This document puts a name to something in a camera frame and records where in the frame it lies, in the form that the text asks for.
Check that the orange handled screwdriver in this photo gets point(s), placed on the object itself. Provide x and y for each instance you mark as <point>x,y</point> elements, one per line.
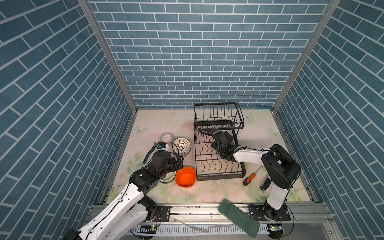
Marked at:
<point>249,179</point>

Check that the dark green rectangular tray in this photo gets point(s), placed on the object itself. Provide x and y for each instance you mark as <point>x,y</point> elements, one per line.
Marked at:
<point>239,218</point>

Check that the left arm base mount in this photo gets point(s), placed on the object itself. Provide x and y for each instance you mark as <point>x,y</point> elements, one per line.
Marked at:
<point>161,214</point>

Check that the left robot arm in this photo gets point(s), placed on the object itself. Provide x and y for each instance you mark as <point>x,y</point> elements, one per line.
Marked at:
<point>132,205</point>

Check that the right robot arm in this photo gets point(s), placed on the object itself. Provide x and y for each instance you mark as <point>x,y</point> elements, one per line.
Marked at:
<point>281,167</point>

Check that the black wire dish rack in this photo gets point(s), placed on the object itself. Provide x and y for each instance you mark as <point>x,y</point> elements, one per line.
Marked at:
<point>216,128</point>

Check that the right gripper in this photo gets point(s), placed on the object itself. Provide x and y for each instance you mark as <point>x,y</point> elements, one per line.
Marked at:
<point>230,139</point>

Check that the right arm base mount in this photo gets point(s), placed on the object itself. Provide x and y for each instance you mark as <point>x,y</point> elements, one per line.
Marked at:
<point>266,213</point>

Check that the orange plastic bowl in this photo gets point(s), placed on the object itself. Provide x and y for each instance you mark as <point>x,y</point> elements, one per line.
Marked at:
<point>186,177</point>

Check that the black and white marker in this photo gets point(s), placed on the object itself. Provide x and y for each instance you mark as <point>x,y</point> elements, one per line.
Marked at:
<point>266,184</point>

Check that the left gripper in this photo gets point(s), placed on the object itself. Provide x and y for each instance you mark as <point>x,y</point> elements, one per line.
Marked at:
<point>175,167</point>

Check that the cream bowl striped outside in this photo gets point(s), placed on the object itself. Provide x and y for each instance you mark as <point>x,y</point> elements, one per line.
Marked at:
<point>169,177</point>

